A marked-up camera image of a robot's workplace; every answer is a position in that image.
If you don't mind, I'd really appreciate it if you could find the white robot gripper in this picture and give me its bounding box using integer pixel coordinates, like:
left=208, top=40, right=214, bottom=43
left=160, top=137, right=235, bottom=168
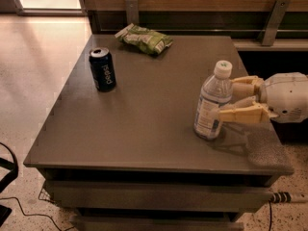
left=218, top=72, right=308, bottom=124

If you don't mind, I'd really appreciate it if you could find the clear plastic water bottle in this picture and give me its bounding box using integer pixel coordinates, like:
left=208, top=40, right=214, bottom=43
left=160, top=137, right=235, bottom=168
left=193, top=60, right=233, bottom=141

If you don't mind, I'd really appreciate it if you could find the green jalapeno chip bag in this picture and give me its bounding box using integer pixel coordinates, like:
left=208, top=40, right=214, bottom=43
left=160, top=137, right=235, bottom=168
left=115, top=23, right=173, bottom=55

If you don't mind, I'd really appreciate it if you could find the upper grey drawer front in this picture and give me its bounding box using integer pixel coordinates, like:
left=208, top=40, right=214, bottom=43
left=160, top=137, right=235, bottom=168
left=45, top=180, right=271, bottom=213

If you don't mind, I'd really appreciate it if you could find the grey drawer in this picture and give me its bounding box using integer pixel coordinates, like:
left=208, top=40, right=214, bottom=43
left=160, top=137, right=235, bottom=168
left=69, top=216, right=244, bottom=231
left=45, top=180, right=271, bottom=213

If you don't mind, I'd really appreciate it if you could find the grey drawer cabinet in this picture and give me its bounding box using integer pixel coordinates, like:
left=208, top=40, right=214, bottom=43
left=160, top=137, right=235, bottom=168
left=25, top=35, right=293, bottom=223

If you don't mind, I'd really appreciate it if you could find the blue Pepsi soda can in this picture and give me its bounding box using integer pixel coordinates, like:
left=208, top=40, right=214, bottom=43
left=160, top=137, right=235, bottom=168
left=89, top=47, right=116, bottom=92

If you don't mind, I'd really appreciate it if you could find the lower grey drawer front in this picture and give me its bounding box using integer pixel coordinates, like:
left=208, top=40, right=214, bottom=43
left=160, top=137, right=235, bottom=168
left=69, top=216, right=244, bottom=231

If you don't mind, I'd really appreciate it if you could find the black chair base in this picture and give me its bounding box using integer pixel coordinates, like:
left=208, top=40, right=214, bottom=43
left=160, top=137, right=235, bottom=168
left=0, top=142, right=18, bottom=227

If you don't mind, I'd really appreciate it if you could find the right metal wall bracket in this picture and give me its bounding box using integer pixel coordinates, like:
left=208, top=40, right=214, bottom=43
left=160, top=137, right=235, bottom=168
left=261, top=0, right=291, bottom=46

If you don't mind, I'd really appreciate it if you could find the metal wall bracket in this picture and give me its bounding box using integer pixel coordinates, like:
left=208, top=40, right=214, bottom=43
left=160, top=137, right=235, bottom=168
left=125, top=0, right=140, bottom=25
left=261, top=0, right=291, bottom=46

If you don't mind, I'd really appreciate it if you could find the left metal wall bracket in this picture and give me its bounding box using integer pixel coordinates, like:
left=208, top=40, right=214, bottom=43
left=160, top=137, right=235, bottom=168
left=125, top=0, right=140, bottom=25

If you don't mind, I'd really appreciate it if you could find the black cable on floor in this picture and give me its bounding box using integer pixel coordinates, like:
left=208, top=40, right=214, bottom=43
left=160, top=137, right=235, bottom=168
left=0, top=195, right=76, bottom=231

